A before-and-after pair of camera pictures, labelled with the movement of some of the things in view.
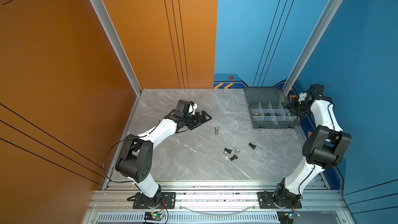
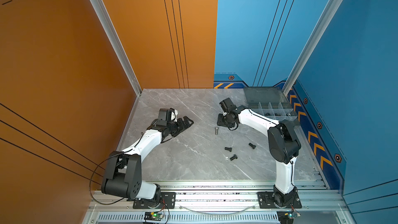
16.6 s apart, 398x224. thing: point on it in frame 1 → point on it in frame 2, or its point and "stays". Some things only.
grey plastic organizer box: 268,109 stays
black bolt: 233,157 stays
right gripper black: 290,105 → 219,121
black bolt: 253,146 stays
